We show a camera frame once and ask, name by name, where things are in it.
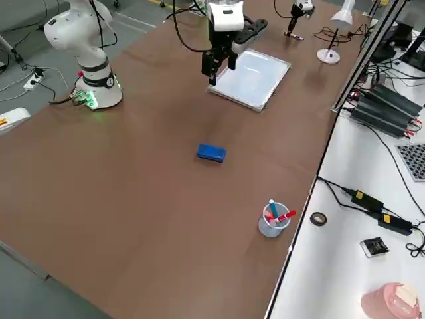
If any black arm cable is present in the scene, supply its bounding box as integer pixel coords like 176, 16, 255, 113
273, 0, 294, 19
86, 0, 216, 53

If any black power adapter yellow label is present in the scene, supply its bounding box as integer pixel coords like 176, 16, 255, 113
351, 189, 385, 212
377, 212, 414, 236

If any black base cable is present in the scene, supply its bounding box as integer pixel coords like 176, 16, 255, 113
48, 86, 82, 106

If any perforated grid plate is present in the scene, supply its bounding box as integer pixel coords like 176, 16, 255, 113
394, 143, 425, 183

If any aluminium frame rail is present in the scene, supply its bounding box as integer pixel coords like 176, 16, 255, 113
329, 0, 411, 114

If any black finned power supply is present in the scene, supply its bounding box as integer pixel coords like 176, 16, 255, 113
350, 94, 418, 139
363, 83, 425, 117

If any black lamp cable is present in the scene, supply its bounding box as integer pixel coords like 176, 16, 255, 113
312, 23, 375, 43

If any white floor power strip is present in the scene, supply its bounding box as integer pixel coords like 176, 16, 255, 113
23, 75, 44, 91

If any white cart orange label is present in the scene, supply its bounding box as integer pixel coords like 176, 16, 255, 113
0, 107, 32, 136

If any clear plastic pen cup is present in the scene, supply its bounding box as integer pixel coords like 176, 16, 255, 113
258, 202, 291, 239

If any silver framed whiteboard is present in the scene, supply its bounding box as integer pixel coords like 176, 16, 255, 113
205, 48, 292, 114

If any small black circuit module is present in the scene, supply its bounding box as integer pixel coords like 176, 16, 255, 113
359, 236, 389, 259

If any red marker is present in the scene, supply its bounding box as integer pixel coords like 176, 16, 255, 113
270, 209, 297, 224

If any blue whiteboard eraser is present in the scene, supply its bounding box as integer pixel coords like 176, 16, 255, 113
195, 143, 227, 164

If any black tape roll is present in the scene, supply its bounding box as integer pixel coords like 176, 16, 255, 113
309, 211, 327, 227

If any black adapter cable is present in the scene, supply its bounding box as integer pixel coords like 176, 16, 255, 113
317, 177, 358, 210

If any pink tissue roll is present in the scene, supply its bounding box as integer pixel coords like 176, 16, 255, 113
361, 282, 421, 319

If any white desk lamp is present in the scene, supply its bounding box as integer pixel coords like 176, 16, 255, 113
316, 0, 355, 65

